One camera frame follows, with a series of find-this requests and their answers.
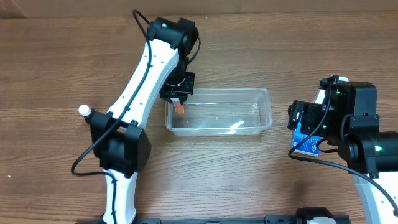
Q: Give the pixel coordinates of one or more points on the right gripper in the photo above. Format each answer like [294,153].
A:
[294,115]

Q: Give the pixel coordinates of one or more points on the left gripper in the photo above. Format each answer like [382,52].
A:
[176,93]

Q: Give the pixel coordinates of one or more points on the orange bottle white cap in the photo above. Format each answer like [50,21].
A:
[179,108]

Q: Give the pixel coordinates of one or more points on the black bottle white cap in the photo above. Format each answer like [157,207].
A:
[85,111]

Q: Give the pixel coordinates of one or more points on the white blue box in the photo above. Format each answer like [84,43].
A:
[320,96]

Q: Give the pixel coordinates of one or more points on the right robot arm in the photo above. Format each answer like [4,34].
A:
[346,118]

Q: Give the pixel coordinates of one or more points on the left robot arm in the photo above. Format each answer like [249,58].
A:
[119,138]

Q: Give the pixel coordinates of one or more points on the clear plastic container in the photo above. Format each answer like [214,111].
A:
[221,112]

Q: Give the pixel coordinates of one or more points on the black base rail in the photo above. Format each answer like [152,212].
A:
[305,215]

